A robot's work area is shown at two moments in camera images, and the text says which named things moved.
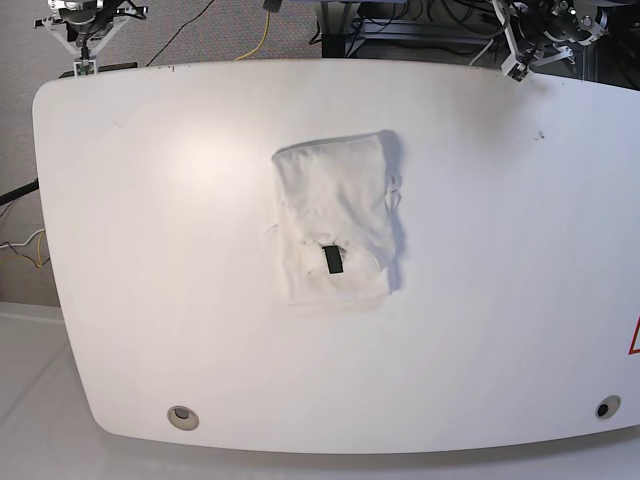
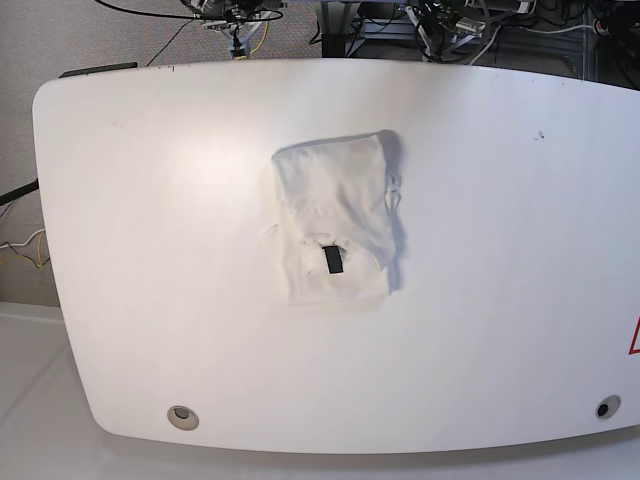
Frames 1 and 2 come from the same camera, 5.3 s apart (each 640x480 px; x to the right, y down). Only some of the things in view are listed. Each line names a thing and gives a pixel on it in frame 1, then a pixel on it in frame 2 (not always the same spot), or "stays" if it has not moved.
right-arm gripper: x=85 y=27 → x=239 y=20
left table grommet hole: x=183 y=418 stays
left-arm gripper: x=542 y=31 → x=445 y=24
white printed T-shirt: x=339 y=202 stays
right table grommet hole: x=607 y=406 stays
